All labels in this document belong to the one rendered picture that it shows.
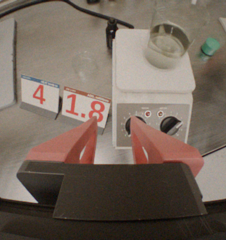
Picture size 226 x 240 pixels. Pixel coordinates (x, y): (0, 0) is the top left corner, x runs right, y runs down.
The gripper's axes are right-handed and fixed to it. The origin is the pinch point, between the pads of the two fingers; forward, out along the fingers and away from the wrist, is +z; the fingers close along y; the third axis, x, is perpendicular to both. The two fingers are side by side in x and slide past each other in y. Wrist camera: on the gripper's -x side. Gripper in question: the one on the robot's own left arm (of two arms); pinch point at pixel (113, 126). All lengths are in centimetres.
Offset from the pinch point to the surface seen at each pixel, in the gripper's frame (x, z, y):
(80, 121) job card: 7.7, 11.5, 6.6
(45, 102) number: 4.5, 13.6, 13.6
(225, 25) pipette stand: -11.5, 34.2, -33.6
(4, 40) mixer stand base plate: -7.3, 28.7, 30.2
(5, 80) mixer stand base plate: 1.1, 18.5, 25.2
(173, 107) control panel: 2.6, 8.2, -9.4
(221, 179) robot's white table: 15.4, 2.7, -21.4
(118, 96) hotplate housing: 1.3, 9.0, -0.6
